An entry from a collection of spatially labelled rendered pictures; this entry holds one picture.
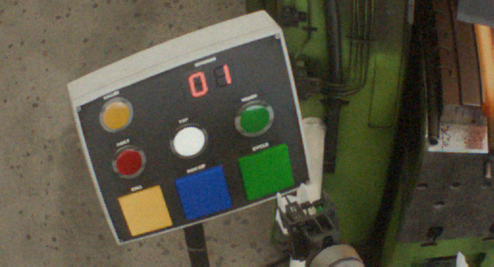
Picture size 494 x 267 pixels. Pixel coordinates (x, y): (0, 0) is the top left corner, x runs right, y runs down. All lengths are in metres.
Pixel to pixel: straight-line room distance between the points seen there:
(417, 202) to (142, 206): 0.62
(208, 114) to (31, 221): 1.29
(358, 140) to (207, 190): 0.62
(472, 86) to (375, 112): 0.38
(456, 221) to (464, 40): 0.46
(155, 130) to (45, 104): 1.40
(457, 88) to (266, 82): 0.41
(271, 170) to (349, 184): 0.73
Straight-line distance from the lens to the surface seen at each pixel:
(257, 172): 1.86
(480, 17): 1.74
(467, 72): 2.03
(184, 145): 1.81
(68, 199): 3.00
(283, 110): 1.83
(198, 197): 1.85
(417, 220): 2.30
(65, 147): 3.07
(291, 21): 2.02
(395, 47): 2.10
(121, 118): 1.76
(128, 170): 1.80
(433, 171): 2.09
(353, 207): 2.70
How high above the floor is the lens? 2.68
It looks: 61 degrees down
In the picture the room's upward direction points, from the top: 1 degrees counter-clockwise
